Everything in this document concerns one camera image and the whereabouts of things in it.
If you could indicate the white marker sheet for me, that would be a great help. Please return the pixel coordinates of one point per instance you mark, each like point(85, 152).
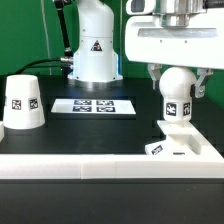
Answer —
point(93, 106)

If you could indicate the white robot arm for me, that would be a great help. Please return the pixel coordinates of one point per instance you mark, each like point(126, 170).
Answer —
point(95, 61)

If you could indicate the white lamp shade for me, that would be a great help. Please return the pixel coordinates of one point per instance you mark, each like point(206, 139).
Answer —
point(23, 107)

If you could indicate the white lamp base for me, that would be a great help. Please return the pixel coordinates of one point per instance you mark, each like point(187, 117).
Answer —
point(180, 139)

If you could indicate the white fence frame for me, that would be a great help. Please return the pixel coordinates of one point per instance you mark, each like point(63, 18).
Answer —
point(207, 164)

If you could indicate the white lamp bulb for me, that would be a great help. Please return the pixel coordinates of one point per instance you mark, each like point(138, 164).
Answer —
point(175, 86)

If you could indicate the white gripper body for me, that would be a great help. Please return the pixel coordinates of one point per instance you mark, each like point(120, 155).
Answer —
point(199, 45)

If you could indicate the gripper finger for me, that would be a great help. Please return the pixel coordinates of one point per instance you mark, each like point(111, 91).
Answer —
point(198, 89)
point(155, 74)

